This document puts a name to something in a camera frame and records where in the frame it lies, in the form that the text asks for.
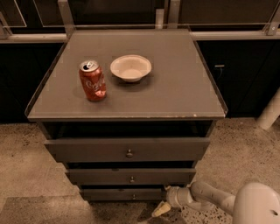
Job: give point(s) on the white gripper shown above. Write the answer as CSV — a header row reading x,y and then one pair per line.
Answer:
x,y
177,197

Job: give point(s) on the grey bottom drawer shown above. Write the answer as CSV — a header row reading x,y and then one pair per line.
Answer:
x,y
125,194

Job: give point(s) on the grey drawer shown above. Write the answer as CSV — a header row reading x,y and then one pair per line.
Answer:
x,y
134,176
77,150
125,194

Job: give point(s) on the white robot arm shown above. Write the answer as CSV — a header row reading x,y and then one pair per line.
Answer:
x,y
254,203

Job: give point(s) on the grey top drawer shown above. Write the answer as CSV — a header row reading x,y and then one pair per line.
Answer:
x,y
77,150

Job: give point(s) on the grey drawer cabinet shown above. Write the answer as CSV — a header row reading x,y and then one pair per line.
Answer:
x,y
178,98

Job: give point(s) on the grey middle drawer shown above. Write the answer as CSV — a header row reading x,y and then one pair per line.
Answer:
x,y
134,176

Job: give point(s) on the white paper bowl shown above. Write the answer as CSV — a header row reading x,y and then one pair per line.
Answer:
x,y
130,68

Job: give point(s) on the red soda can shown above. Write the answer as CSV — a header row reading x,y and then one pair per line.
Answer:
x,y
92,80

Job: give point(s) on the white cylindrical post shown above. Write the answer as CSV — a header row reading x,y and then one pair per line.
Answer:
x,y
270,113

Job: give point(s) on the metal rail frame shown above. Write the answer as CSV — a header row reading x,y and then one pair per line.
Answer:
x,y
46,21

